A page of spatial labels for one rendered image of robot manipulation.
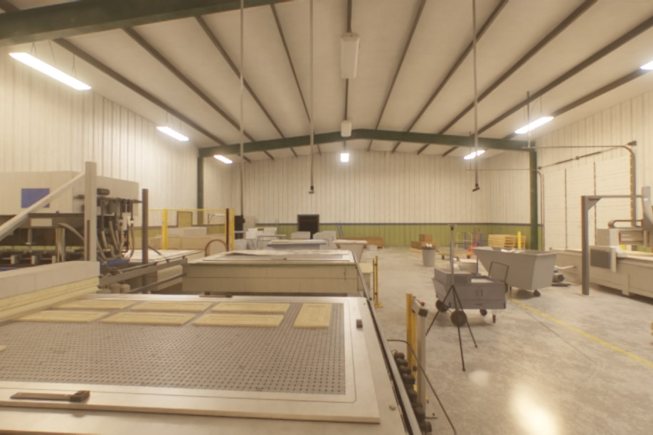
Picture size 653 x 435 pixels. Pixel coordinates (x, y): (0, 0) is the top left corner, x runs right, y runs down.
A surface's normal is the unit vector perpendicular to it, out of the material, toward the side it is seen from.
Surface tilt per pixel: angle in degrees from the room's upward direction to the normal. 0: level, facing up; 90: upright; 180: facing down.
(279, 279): 90
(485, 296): 90
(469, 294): 90
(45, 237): 90
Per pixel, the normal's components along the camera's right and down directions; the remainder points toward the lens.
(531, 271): -0.90, 0.00
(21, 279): 1.00, 0.00
